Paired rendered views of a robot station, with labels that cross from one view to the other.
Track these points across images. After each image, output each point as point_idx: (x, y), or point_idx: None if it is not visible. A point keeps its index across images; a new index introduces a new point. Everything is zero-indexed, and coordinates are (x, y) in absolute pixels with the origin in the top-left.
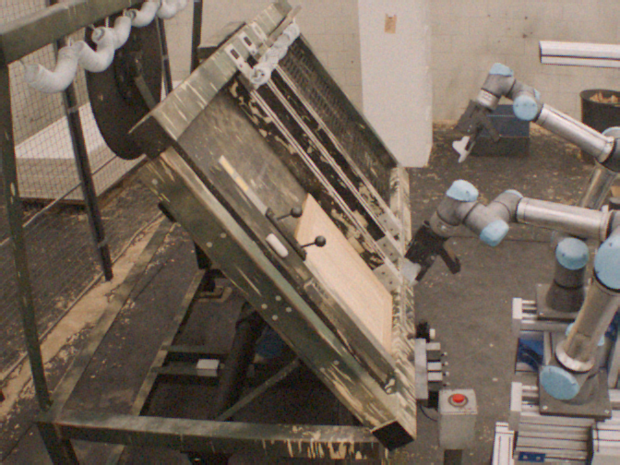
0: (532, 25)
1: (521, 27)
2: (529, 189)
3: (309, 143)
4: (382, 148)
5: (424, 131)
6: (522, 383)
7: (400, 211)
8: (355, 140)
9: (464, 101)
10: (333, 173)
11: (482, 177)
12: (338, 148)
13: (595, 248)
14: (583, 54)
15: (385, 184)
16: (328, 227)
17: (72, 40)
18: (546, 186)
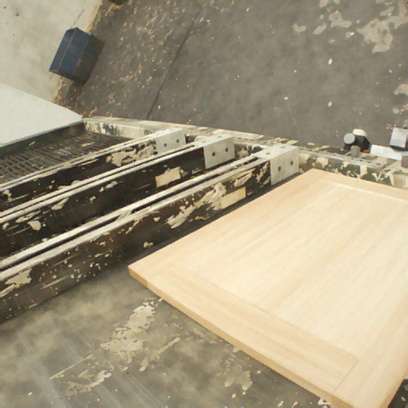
0: (12, 5)
1: (10, 14)
2: (131, 44)
3: (23, 222)
4: (61, 130)
5: (56, 107)
6: (342, 81)
7: (147, 126)
8: (44, 153)
9: (45, 77)
10: (88, 195)
11: (107, 76)
12: (47, 174)
13: (207, 2)
14: None
15: (100, 139)
16: (213, 245)
17: None
18: (134, 31)
